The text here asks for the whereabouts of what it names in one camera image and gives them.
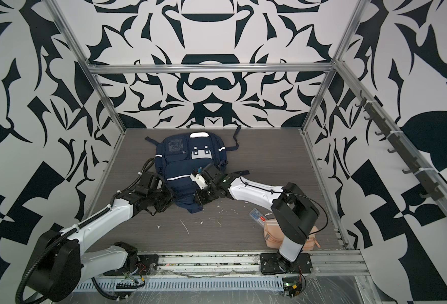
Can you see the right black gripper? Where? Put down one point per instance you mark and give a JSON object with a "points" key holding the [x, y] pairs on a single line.
{"points": [[201, 199]]}

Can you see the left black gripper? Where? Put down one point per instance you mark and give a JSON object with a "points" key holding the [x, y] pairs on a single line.
{"points": [[169, 197]]}

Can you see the navy blue student backpack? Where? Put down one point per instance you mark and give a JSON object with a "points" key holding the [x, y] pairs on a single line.
{"points": [[177, 156]]}

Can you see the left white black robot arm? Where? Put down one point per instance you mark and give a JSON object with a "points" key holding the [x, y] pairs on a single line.
{"points": [[60, 259]]}

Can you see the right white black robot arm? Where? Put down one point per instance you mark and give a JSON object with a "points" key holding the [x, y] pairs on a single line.
{"points": [[295, 213]]}

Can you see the clear plastic eraser case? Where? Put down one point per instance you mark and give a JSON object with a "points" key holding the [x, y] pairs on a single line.
{"points": [[258, 217]]}

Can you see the pink fabric pencil pouch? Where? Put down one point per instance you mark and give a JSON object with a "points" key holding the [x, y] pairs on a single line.
{"points": [[274, 237]]}

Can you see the green circuit board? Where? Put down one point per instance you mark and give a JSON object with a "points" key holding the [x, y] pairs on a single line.
{"points": [[293, 286]]}

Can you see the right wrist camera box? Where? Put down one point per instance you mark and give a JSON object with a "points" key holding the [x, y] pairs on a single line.
{"points": [[199, 180]]}

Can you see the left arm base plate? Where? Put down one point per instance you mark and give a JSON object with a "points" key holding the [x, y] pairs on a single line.
{"points": [[137, 265]]}

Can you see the white slotted cable duct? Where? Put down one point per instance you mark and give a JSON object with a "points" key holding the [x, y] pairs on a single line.
{"points": [[159, 284]]}

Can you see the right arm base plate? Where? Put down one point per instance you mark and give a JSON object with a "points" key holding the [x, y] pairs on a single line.
{"points": [[274, 264]]}

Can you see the aluminium front rail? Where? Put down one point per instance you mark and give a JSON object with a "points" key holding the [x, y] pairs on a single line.
{"points": [[228, 264]]}

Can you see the wall hook rack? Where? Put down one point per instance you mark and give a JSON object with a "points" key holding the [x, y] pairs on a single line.
{"points": [[402, 146]]}

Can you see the aluminium cage frame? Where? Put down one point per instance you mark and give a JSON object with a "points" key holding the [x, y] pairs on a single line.
{"points": [[336, 66]]}

